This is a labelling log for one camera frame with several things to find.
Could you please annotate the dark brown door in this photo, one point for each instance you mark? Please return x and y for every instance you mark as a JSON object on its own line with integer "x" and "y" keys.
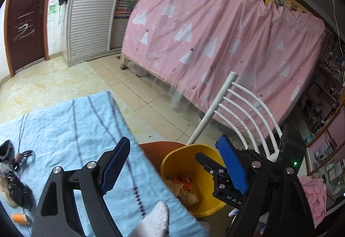
{"x": 27, "y": 24}

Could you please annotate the white slatted wardrobe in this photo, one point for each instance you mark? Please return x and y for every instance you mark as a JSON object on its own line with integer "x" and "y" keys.
{"x": 89, "y": 10}

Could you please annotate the small orange object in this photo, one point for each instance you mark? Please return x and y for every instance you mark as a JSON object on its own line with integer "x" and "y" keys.
{"x": 19, "y": 219}

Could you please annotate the pink cloth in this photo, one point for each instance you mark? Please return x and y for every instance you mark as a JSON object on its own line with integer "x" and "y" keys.
{"x": 312, "y": 199}

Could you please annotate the black plastic bag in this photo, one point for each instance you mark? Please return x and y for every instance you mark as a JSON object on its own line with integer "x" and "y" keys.
{"x": 14, "y": 185}

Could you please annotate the pink printed bed curtain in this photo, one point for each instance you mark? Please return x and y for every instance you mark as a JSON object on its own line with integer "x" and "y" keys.
{"x": 215, "y": 37}

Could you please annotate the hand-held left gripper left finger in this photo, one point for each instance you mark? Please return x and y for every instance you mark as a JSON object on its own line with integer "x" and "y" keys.
{"x": 114, "y": 169}

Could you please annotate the cluttered wooden desk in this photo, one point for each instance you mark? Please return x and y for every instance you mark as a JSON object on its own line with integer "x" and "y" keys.
{"x": 323, "y": 129}

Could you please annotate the yellow plastic bin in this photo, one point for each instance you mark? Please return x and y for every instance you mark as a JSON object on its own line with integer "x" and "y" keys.
{"x": 178, "y": 161}

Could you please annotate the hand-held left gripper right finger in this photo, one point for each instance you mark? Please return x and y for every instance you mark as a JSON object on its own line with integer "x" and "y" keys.
{"x": 233, "y": 164}

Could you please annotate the light blue printed tablecloth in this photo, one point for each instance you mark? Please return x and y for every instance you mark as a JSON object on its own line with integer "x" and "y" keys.
{"x": 67, "y": 129}

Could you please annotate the black and white cloth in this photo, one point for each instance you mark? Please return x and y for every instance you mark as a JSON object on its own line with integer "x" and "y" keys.
{"x": 6, "y": 150}

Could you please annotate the colourful wall poster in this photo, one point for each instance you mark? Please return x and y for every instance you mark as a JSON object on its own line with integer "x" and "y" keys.
{"x": 125, "y": 1}

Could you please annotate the white metal chair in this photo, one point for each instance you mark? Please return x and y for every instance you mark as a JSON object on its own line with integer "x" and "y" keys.
{"x": 242, "y": 107}

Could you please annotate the wooden bed frame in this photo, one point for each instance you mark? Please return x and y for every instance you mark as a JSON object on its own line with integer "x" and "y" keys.
{"x": 124, "y": 63}

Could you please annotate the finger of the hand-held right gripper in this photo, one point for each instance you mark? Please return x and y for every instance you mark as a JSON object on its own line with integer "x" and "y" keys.
{"x": 213, "y": 165}

